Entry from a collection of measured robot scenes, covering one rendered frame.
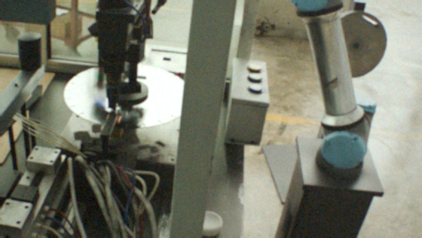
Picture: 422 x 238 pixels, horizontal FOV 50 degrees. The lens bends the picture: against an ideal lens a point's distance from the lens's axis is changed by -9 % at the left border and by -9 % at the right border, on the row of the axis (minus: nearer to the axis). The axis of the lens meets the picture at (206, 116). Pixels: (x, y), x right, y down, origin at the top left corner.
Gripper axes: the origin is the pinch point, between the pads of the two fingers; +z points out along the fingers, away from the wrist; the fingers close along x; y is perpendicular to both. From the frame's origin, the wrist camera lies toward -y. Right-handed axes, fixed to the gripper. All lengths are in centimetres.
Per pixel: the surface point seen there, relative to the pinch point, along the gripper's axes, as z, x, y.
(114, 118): 11.8, -17.9, 2.4
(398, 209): 67, 130, 107
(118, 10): -9.0, -33.0, 8.2
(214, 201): 33.6, -0.4, 21.9
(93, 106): 8.7, -9.7, -5.4
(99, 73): -0.6, 5.0, -8.5
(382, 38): -20, 100, 94
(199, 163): 17, -70, 27
